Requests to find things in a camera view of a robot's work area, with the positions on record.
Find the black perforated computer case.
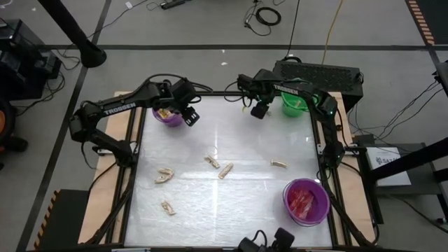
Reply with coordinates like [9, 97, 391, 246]
[272, 59, 365, 113]

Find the yellow hanging cable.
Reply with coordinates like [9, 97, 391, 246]
[321, 0, 346, 65]

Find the black equipment cart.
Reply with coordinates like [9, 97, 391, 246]
[0, 17, 63, 102]

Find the purple halloween bucket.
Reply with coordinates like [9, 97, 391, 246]
[282, 177, 331, 228]
[151, 104, 186, 128]

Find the black hanging cable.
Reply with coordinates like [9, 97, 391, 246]
[283, 0, 302, 61]

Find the black pole stand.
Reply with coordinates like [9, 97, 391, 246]
[36, 0, 108, 69]

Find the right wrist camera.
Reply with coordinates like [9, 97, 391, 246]
[237, 73, 258, 92]

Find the black mat orange striped edge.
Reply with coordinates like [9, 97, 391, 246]
[34, 188, 91, 251]
[405, 0, 448, 47]

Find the coiled black cable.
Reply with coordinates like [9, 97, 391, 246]
[244, 0, 283, 37]

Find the black stand beam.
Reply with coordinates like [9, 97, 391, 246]
[369, 135, 448, 183]

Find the black table-level camera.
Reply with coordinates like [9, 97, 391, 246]
[237, 227, 296, 252]

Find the green Frankenstein bucket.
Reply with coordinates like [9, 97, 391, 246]
[281, 78, 320, 118]

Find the black power strip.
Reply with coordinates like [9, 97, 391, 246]
[159, 0, 193, 11]

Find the black floor cable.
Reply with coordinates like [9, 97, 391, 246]
[349, 79, 442, 141]

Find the orange black machine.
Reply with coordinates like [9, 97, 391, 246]
[0, 97, 29, 171]

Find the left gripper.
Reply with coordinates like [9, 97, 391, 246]
[170, 78, 201, 127]

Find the black table frame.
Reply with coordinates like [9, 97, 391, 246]
[83, 78, 381, 251]

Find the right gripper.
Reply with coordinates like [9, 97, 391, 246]
[241, 78, 278, 120]

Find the white paper box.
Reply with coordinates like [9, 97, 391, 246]
[365, 146, 413, 188]

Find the wooden side board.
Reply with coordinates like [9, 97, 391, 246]
[321, 91, 377, 246]
[77, 91, 137, 245]

